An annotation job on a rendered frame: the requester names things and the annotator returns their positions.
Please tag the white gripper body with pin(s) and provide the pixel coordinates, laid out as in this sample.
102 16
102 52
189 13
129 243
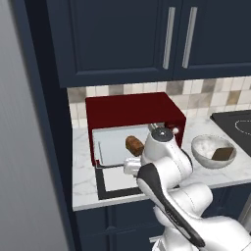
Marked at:
131 167

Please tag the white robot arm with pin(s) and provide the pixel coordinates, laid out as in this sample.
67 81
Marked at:
183 202

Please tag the brown bread loaf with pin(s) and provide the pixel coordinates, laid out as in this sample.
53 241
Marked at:
134 145

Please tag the black toaster oven door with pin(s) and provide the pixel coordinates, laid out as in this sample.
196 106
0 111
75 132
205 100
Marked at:
112 183

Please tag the silver toaster oven tray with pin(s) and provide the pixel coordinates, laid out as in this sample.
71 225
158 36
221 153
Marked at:
111 147

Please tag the white toaster oven knob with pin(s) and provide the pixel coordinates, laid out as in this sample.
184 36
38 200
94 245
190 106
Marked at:
175 131

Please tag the red toaster oven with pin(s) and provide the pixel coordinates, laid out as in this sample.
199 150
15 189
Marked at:
130 109

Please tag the grey marbled bowl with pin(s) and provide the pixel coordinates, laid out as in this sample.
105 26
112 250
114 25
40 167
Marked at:
204 147

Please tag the navy base cupboards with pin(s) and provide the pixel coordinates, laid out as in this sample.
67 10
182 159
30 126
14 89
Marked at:
117 225

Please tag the dark brown square slice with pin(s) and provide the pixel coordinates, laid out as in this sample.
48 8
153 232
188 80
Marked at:
223 154

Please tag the tall navy cabinet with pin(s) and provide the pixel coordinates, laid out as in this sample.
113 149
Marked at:
42 130

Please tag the black hob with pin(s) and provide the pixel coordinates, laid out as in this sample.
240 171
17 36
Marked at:
235 125

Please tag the wide navy cupboard door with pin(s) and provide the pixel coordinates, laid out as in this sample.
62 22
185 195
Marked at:
111 36

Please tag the narrow navy cupboard door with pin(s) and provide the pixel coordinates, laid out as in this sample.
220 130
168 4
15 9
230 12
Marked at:
222 32

